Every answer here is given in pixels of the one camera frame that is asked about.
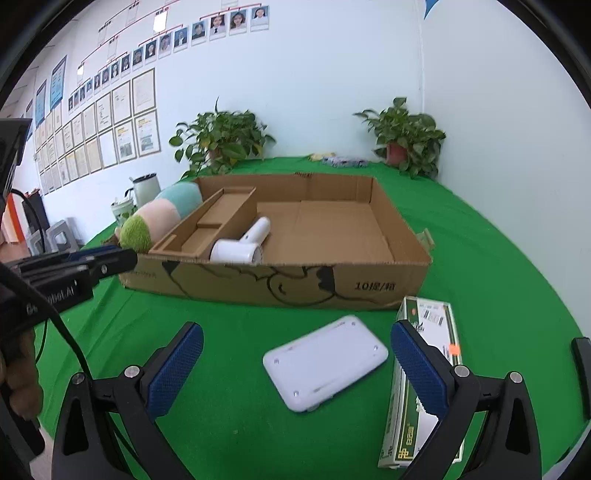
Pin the person's left hand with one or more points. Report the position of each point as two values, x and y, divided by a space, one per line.
22 377

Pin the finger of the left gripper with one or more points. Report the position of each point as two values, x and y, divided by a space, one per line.
108 264
56 258

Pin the framed certificates on wall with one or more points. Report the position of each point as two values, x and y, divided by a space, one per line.
117 127

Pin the green patterned cup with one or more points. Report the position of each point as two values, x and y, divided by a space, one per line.
122 210

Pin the white kettle black lid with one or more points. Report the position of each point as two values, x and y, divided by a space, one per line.
144 189

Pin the white handheld fan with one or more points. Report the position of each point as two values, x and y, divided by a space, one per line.
246 250

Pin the pastel plush toy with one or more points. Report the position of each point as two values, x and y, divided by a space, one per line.
152 221

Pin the green white long box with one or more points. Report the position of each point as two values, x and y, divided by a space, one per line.
417 393

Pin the large cardboard box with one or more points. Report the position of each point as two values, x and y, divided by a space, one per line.
336 241

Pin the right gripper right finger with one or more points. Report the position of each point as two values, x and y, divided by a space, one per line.
507 446

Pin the grey stool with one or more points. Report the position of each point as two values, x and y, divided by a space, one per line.
57 238

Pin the blue wall poster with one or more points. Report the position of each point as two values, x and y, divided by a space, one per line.
57 79

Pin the left potted plant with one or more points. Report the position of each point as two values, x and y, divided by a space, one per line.
216 141

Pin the potted plant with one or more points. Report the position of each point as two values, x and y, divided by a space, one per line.
412 143
216 141

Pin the yellow item on table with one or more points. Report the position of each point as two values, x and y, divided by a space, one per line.
315 157

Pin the cardboard insert tray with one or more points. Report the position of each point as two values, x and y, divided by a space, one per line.
227 214

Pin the black object at edge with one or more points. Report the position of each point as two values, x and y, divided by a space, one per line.
580 348

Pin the white rectangular device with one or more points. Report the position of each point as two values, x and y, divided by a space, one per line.
313 368

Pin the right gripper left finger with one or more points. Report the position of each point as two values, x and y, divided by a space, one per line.
105 422

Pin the staff photo row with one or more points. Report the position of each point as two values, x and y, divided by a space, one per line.
107 62

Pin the right potted plant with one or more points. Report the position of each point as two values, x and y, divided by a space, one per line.
412 143

